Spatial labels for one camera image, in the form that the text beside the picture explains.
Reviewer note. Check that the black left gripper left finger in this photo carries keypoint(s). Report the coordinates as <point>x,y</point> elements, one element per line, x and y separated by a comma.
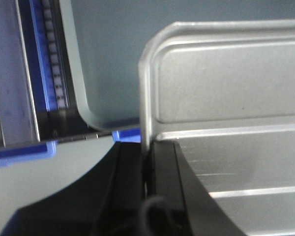
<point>103,202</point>

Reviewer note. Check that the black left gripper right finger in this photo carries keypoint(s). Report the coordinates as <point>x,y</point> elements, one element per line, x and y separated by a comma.
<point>190,209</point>

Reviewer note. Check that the silver ribbed metal tray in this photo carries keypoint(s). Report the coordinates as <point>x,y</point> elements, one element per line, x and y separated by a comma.
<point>225,92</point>

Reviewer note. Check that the grey plastic tray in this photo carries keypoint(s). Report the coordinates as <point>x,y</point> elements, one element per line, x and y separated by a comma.
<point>105,39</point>

